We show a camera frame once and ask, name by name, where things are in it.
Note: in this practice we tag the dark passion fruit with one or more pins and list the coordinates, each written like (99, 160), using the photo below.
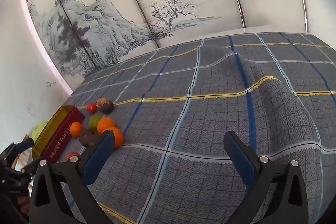
(88, 137)

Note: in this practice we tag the small orange tangerine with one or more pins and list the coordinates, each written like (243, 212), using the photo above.
(75, 129)

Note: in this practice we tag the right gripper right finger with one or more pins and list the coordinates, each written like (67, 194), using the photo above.
(279, 186)

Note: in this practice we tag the red gold toffee tin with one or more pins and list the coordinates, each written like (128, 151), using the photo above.
(55, 136)

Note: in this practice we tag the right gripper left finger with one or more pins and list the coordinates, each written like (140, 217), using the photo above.
(48, 202)

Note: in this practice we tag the plaid grey blue tablecloth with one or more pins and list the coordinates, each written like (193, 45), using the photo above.
(275, 91)

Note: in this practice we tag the red cherry tomato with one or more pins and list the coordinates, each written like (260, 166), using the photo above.
(71, 154)
(91, 107)

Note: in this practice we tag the orange mandarin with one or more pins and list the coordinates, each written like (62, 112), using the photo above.
(104, 123)

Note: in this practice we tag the green lime fruit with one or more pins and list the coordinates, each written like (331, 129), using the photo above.
(93, 122)

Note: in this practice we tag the green tissue pack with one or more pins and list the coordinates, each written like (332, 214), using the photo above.
(37, 130)

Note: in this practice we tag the large orange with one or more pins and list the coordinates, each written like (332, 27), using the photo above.
(118, 136)

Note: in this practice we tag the person's left hand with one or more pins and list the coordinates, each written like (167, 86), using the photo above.
(24, 204)

